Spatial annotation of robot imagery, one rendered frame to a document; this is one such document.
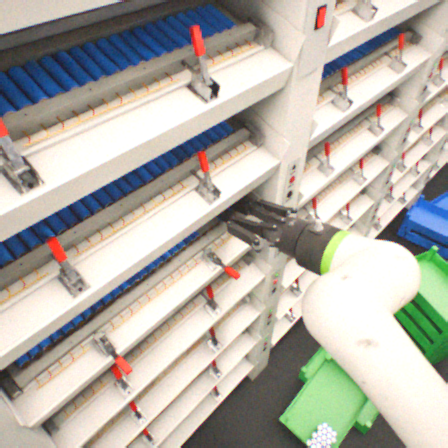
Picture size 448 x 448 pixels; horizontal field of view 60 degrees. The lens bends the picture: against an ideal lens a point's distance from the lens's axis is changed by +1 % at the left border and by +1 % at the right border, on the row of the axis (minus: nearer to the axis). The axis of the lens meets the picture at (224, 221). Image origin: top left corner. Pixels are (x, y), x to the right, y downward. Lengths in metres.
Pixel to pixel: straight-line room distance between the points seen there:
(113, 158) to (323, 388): 1.35
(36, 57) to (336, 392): 1.46
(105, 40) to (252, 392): 1.40
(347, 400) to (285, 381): 0.25
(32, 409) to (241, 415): 1.04
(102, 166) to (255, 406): 1.34
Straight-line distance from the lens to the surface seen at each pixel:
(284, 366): 1.74
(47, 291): 0.60
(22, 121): 0.49
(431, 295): 1.70
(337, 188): 1.32
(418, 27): 1.35
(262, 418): 1.66
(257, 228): 0.76
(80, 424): 0.93
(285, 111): 0.73
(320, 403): 1.65
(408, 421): 0.56
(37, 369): 0.74
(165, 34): 0.64
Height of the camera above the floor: 1.58
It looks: 46 degrees down
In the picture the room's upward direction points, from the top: straight up
